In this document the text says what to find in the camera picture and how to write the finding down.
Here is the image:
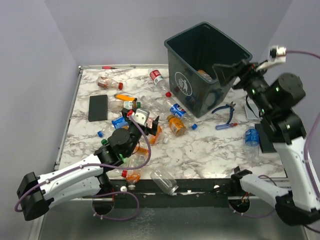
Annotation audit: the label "purple cable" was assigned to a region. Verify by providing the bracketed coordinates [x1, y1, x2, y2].
[286, 49, 320, 233]
[14, 113, 152, 213]

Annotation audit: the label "orange bottle in bin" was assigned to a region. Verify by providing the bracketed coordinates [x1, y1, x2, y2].
[197, 69, 213, 82]

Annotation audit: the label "black mounting rail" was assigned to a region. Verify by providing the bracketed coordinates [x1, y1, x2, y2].
[82, 178, 260, 208]

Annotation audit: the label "orange crushed bottle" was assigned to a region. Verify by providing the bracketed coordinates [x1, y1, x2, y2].
[147, 117, 162, 145]

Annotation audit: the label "orange juice small bottle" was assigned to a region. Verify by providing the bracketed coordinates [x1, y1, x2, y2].
[167, 114, 187, 137]

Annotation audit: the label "pepsi bottle right side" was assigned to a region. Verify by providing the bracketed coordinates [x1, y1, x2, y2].
[244, 125, 260, 163]

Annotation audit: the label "crushed bottle red cap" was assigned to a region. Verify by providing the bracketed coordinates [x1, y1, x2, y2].
[96, 76, 124, 90]

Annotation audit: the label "crushed blue label bottle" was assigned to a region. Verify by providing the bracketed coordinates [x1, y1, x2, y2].
[111, 116, 129, 129]

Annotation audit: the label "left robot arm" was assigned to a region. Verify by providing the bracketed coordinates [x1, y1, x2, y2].
[14, 108, 159, 221]

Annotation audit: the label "orange label large bottle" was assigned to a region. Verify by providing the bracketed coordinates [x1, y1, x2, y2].
[122, 147, 149, 191]

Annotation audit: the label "red label clear bottle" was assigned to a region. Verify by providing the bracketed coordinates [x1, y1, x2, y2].
[148, 68, 169, 92]

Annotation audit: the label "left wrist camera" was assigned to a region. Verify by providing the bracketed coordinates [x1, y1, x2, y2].
[129, 108, 150, 127]

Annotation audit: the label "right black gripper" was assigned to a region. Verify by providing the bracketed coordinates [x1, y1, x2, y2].
[212, 57, 273, 114]

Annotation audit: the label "dark green plastic bin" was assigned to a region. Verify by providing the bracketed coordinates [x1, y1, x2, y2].
[164, 22, 252, 118]

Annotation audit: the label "black rectangular block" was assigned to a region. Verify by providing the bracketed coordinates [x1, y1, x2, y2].
[88, 94, 108, 122]

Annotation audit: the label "orange utility knife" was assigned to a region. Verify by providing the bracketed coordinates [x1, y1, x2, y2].
[114, 94, 137, 102]

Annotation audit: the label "starbucks glass bottle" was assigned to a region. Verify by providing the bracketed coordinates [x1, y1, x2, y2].
[108, 101, 141, 111]

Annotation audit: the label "red marker pen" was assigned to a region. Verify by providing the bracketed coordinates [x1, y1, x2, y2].
[102, 65, 118, 70]

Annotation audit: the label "clear bottle blue cap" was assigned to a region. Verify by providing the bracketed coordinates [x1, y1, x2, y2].
[97, 123, 115, 138]

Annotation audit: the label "blue screwdriver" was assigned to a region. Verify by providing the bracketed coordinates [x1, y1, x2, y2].
[215, 123, 238, 130]

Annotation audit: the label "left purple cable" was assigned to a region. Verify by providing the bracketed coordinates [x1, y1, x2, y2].
[14, 113, 152, 213]

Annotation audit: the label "black box right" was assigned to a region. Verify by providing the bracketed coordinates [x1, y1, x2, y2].
[254, 123, 276, 154]

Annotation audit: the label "blue handled pliers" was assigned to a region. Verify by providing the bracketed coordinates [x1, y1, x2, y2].
[211, 101, 237, 125]

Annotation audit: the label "clear glass jar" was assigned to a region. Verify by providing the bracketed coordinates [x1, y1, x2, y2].
[150, 166, 179, 196]

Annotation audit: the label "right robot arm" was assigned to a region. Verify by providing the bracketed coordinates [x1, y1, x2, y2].
[212, 60, 320, 226]

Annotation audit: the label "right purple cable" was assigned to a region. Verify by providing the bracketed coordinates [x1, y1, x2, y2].
[286, 49, 320, 233]

